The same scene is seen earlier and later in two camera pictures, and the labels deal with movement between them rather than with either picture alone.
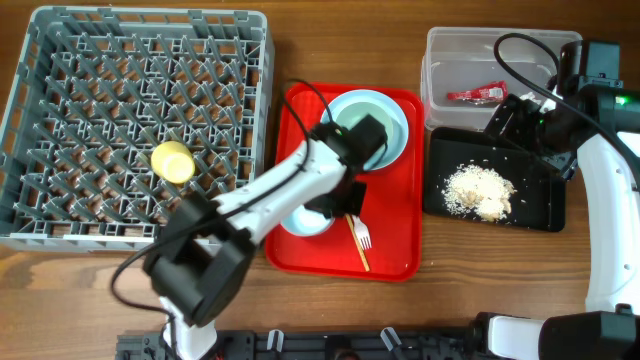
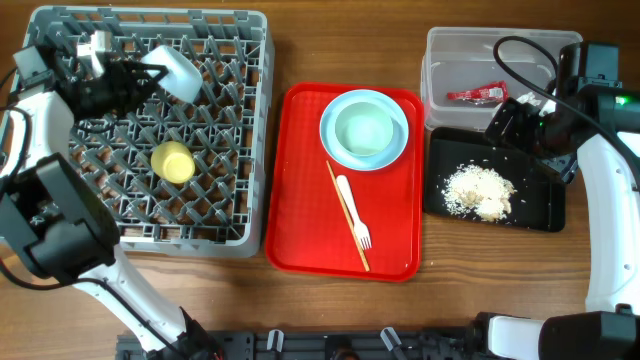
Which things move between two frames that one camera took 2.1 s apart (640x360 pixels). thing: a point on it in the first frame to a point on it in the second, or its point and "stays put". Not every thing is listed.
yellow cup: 173,161 stays put
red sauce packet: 496,90 stays put
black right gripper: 524,112 stays put
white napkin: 547,103 stays put
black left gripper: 353,205 to 128,82
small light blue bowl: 302,220 to 183,79
